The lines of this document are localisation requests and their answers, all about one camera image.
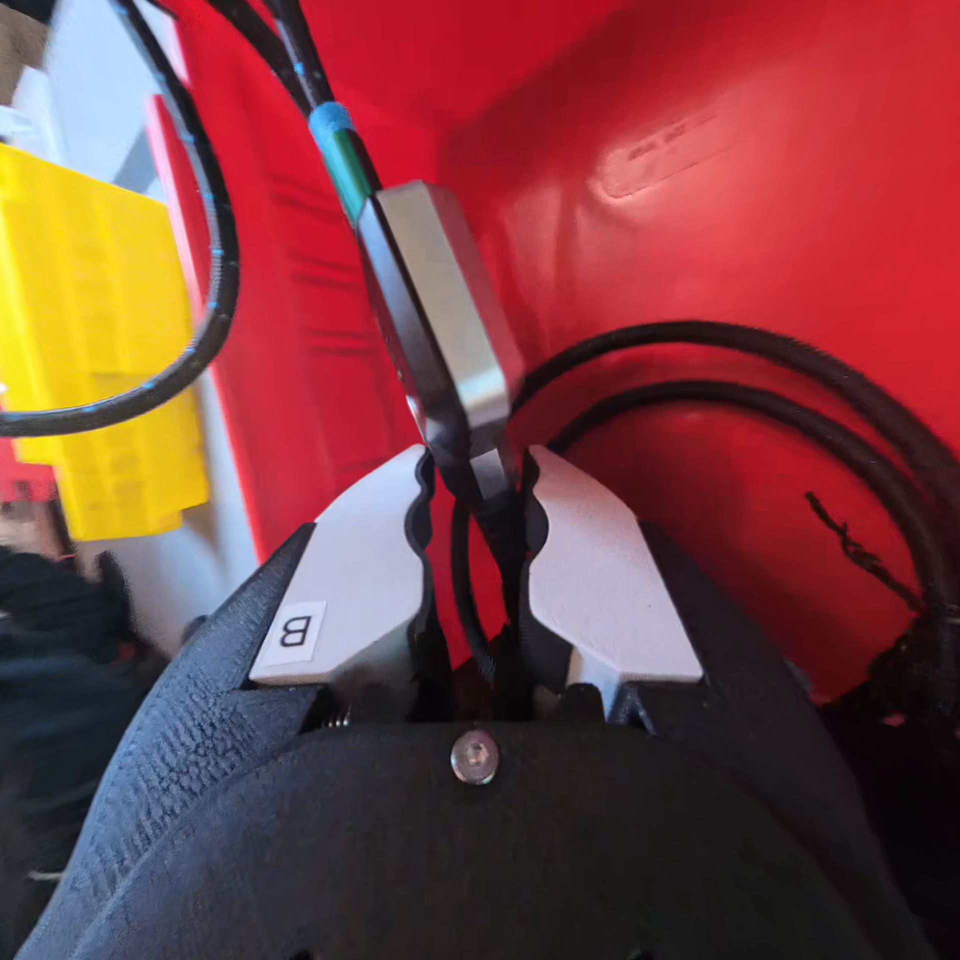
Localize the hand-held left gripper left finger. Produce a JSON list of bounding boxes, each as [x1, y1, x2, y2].
[[249, 444, 436, 687]]

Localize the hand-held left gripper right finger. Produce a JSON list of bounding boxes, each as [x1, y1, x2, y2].
[[521, 444, 705, 685]]

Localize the silver USB hub adapter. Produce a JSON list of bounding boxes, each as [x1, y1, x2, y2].
[[354, 180, 526, 513]]

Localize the black braided switch cable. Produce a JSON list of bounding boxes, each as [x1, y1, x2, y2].
[[448, 321, 960, 725]]

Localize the yellow plastic bin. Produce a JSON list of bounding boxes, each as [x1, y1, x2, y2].
[[0, 142, 211, 543]]

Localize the braided hdmi cable green plugs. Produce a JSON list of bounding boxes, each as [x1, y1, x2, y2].
[[0, 0, 385, 440]]

